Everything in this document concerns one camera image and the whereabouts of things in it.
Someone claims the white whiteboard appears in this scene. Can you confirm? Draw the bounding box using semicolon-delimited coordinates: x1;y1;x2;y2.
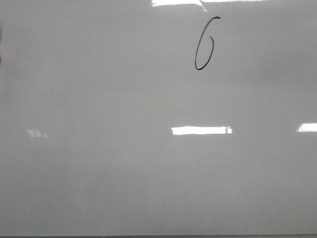
0;0;317;236

